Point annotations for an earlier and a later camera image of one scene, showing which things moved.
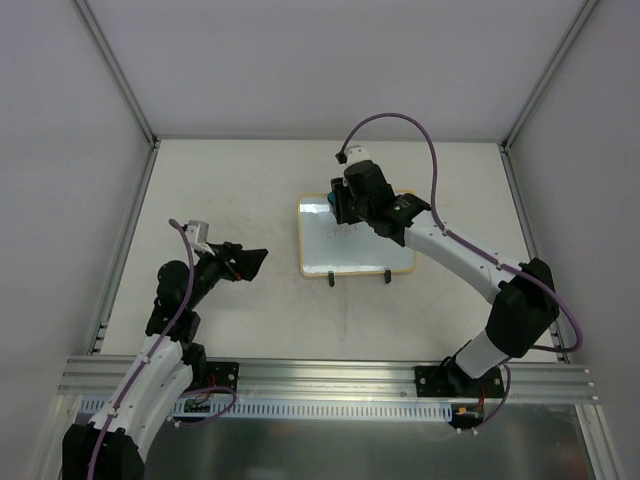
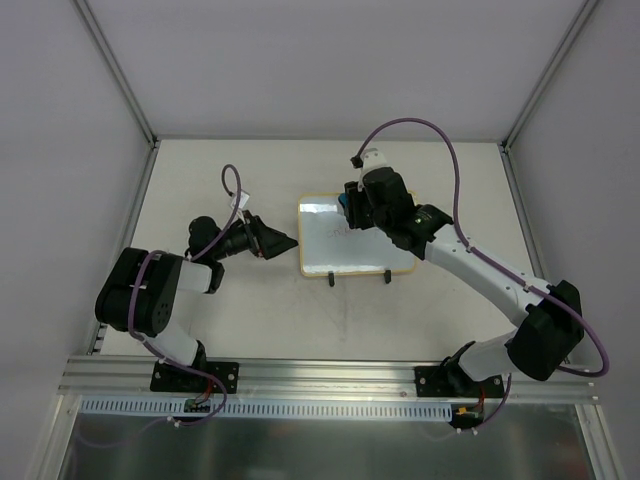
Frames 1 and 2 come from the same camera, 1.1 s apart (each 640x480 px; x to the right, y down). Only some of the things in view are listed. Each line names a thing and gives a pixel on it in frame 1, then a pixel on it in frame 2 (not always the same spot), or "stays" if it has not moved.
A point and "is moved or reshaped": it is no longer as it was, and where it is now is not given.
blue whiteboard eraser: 332,198 is moved or reshaped
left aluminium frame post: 118,73 stays
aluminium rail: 541,378 stays
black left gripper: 232,261 -> 255,236
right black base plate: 453,381 stays
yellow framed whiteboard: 348,250 stays
